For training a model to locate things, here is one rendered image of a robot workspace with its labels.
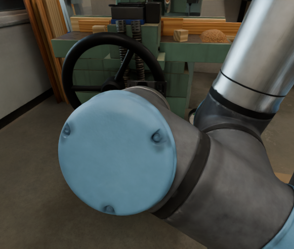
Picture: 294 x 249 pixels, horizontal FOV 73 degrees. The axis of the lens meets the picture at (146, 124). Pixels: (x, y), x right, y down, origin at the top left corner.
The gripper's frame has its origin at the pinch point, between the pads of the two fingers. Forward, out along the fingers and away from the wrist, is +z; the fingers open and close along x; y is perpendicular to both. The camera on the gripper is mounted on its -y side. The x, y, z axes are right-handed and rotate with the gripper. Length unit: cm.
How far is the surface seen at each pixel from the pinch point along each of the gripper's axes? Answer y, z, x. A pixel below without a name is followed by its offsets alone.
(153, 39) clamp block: 17.7, 8.7, 1.0
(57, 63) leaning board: 16, 144, 106
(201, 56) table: 14.9, 19.8, -14.0
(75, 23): 27, 34, 35
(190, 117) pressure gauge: -5.7, 20.8, -12.3
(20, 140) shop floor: -48, 97, 116
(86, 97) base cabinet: -0.8, 25.8, 27.9
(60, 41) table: 18.2, 18.8, 33.3
